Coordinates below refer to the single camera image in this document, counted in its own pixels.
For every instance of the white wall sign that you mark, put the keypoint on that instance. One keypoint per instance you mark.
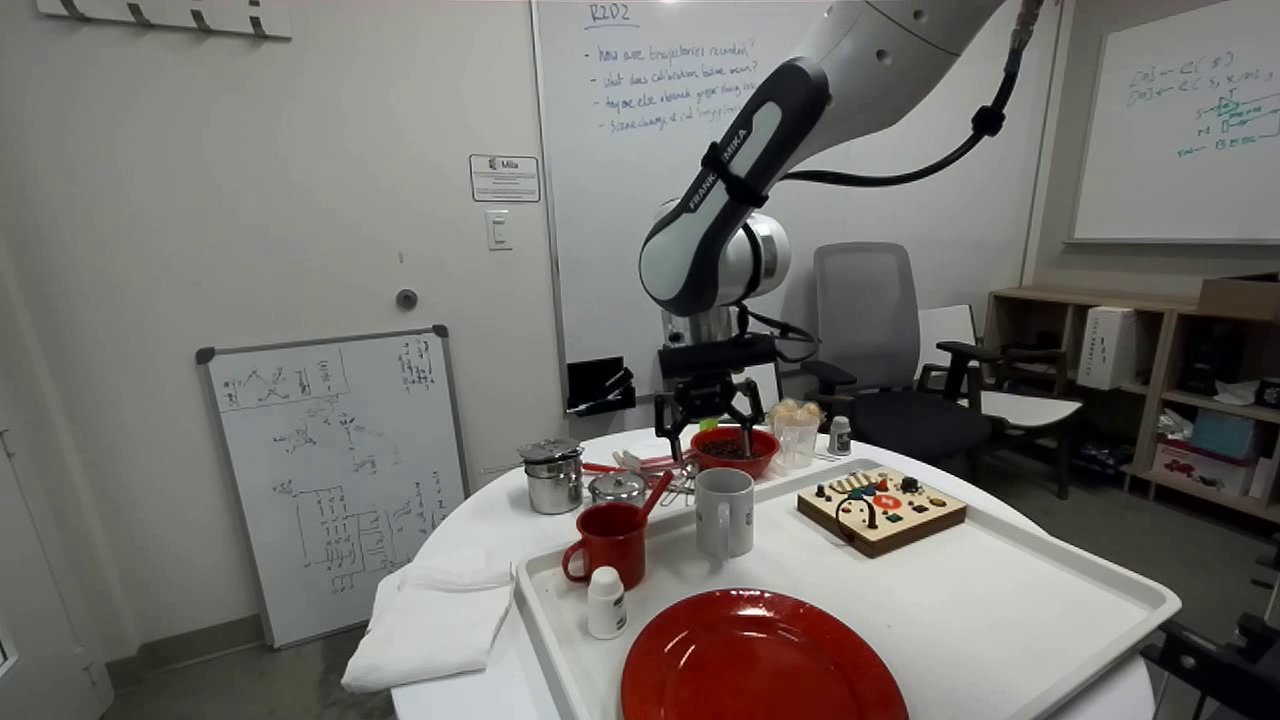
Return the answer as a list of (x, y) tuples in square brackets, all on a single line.
[(507, 178)]

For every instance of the round wall door stop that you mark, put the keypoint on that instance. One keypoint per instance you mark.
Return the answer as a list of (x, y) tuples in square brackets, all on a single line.
[(405, 299)]

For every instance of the white ceramic mug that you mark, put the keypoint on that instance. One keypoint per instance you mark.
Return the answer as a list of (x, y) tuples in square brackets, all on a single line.
[(725, 514)]

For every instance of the white plastic tray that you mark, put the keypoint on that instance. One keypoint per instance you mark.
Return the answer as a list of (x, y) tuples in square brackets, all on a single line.
[(1015, 613)]

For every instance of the white folded cloth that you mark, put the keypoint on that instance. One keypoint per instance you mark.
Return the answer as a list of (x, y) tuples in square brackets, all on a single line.
[(427, 621)]

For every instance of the black equipment stand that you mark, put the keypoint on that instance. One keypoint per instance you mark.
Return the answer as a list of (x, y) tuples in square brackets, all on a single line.
[(1221, 664)]

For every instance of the wall whiteboard with green writing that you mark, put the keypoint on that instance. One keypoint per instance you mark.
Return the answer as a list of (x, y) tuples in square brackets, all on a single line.
[(1184, 146)]

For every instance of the clear measuring cup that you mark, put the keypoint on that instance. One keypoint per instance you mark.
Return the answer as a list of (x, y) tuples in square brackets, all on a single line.
[(613, 488)]

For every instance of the small salt shaker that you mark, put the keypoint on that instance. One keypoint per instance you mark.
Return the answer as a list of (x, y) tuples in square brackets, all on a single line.
[(839, 435)]

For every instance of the black wall holder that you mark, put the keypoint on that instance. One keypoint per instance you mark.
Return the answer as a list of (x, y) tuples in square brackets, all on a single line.
[(602, 385)]

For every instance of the wall coat hook rail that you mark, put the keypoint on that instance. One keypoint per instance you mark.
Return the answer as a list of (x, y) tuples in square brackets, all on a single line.
[(172, 17)]

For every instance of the wooden busy board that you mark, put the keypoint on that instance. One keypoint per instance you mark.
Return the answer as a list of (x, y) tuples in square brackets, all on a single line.
[(880, 514)]

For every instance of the cardboard box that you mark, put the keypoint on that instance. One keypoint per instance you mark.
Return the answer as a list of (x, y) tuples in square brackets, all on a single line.
[(1241, 299)]

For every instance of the white binder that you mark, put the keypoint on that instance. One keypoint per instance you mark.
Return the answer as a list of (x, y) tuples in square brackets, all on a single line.
[(1104, 346)]

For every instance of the red mug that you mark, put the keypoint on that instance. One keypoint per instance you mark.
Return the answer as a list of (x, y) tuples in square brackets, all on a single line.
[(613, 547)]

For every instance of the small leaning whiteboard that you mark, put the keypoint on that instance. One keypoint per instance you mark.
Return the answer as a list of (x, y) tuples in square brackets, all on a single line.
[(340, 487)]

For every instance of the red tongs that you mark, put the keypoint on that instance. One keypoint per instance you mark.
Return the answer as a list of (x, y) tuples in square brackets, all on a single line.
[(632, 470)]

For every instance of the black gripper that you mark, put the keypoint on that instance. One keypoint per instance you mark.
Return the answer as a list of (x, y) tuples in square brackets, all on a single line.
[(712, 360)]

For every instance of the small white bottle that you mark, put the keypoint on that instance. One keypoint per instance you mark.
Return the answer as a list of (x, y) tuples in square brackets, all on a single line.
[(606, 604)]

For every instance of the wooden shelf unit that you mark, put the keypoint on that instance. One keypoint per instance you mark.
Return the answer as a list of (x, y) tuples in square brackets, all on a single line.
[(1162, 360)]

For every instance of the red plastic spoon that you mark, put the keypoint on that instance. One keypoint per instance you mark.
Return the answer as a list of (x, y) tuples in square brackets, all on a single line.
[(658, 492)]

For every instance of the white folding chair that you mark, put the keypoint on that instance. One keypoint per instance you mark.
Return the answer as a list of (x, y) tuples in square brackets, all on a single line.
[(767, 382)]

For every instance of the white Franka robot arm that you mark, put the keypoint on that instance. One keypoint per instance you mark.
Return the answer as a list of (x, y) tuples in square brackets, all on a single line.
[(800, 120)]

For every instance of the clear cup with eggs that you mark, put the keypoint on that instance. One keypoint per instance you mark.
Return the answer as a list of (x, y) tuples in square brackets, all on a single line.
[(796, 428)]

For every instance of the white seat chair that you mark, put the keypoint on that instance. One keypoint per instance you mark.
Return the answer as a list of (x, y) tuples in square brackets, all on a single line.
[(1027, 406)]

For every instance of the large wall whiteboard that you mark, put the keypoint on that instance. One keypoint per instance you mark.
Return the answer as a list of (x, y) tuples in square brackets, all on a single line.
[(613, 201)]

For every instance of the red bowl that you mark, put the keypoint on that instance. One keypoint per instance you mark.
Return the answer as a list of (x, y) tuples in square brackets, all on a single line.
[(747, 457)]

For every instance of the grey office chair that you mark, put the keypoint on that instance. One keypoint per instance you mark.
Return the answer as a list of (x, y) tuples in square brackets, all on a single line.
[(867, 322)]

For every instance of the small metal pot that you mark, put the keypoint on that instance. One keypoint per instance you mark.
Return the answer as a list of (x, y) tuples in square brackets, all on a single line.
[(552, 480)]

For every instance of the red plate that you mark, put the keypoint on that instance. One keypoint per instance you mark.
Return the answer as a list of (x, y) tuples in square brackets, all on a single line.
[(762, 663)]

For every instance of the white light switch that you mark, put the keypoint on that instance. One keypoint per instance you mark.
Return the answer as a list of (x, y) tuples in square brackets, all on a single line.
[(499, 228)]

